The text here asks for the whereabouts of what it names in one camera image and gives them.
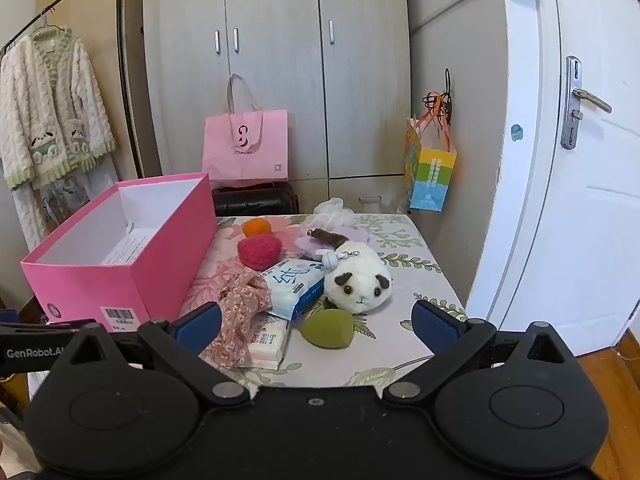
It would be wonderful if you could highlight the panda plush toy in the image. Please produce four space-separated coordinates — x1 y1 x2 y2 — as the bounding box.
322 240 393 316

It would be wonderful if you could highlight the green makeup sponge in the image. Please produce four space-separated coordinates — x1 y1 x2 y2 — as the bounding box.
299 308 356 348

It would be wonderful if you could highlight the grey wardrobe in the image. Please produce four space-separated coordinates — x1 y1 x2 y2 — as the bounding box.
142 0 506 217

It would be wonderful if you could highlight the white paper slip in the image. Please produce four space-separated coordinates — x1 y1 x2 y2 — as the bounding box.
102 232 156 266

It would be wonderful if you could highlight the black suitcase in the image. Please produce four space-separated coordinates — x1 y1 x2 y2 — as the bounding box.
211 182 300 217

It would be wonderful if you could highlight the red heart plush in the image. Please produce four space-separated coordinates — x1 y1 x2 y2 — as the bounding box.
236 234 283 270

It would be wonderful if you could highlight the floral sheet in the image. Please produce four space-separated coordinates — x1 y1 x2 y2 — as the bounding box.
27 212 468 391

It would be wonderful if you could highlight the white mesh scrunchie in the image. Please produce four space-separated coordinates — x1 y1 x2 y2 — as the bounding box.
313 198 355 228

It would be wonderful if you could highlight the blue white wipes packet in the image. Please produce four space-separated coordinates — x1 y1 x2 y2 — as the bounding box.
260 258 328 321

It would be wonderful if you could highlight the colourful gift bag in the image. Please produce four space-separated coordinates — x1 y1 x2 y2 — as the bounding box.
404 91 458 212

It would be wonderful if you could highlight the black clothes rack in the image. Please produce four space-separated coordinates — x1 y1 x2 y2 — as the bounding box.
0 0 147 181

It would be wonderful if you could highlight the brown plush charm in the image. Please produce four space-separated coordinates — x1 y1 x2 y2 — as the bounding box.
307 228 351 251

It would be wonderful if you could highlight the floral pink cloth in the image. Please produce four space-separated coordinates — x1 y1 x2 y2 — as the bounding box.
202 265 273 368

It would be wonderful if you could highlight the white hanging garment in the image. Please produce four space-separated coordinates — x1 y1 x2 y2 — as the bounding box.
10 152 121 253

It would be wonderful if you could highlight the pink cardboard box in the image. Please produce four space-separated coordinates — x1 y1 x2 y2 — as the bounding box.
20 172 218 333

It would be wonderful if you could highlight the white tissue packet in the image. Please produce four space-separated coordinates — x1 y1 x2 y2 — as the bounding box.
239 312 292 370

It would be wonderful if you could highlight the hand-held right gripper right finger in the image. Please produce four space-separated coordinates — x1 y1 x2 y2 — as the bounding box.
382 300 576 403

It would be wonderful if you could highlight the metal door handle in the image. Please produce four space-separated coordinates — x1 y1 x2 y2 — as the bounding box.
560 56 613 151

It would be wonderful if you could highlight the pink paper bag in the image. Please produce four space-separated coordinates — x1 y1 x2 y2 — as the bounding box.
201 74 290 186

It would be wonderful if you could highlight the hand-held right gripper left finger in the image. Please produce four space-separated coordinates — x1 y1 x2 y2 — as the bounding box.
47 302 251 406

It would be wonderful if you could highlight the black hanging cord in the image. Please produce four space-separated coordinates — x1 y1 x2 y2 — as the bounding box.
420 67 457 128

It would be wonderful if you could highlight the white door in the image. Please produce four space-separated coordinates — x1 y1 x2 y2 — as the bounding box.
465 0 640 357

